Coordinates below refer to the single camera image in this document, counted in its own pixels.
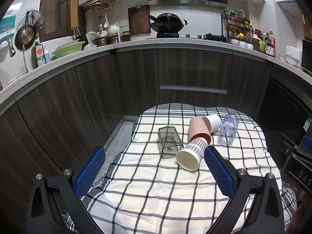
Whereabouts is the black spice rack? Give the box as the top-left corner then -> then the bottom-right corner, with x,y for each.
221,12 -> 254,43

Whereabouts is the white bowl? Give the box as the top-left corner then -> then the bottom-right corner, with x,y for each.
285,54 -> 299,66

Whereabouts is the red patterned paper cup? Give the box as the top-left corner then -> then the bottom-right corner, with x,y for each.
175,137 -> 208,172

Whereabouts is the black white checkered cloth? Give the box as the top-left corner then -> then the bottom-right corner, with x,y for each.
80,103 -> 297,233

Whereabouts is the white teapot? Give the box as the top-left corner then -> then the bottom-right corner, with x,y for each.
107,24 -> 120,36

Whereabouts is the clear square container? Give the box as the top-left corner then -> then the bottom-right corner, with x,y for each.
158,126 -> 183,159

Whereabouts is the pink plastic cup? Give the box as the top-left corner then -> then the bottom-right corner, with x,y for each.
188,117 -> 212,145

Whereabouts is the clear plastic bottle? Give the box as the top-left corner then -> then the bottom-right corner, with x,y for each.
218,113 -> 238,146

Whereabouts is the black wok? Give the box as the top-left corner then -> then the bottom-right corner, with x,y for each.
150,13 -> 188,33

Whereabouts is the silver drawer handle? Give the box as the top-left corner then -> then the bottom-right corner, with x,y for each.
159,85 -> 227,95

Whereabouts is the green dish soap bottle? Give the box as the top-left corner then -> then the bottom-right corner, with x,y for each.
31,41 -> 46,68

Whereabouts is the person's hand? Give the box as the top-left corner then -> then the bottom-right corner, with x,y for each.
285,191 -> 311,233

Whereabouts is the wooden cutting board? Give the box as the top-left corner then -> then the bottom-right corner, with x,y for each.
128,5 -> 151,35

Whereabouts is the green basin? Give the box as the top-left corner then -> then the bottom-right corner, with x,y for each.
52,41 -> 85,59

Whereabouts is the hanging frying pan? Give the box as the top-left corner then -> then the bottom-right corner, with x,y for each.
15,11 -> 36,51

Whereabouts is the white cup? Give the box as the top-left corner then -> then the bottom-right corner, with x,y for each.
202,115 -> 222,133

